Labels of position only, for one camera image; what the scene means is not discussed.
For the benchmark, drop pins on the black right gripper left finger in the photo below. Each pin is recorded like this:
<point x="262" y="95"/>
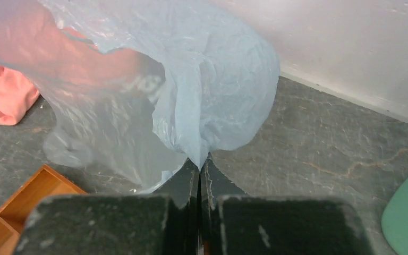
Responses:
<point x="162" y="222"/>

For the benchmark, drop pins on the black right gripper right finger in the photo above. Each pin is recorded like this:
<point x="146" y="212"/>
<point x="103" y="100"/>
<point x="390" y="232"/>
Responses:
<point x="234" y="222"/>

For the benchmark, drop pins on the translucent blue plastic trash bag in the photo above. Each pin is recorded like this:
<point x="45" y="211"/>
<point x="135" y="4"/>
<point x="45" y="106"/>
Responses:
<point x="141" y="86"/>

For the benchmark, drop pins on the orange compartment tray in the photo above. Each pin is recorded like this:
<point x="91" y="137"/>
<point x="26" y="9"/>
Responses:
<point x="14" y="211"/>

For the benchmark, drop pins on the pink cloth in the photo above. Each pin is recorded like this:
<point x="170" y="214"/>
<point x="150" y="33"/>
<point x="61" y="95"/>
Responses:
<point x="3" y="95"/>

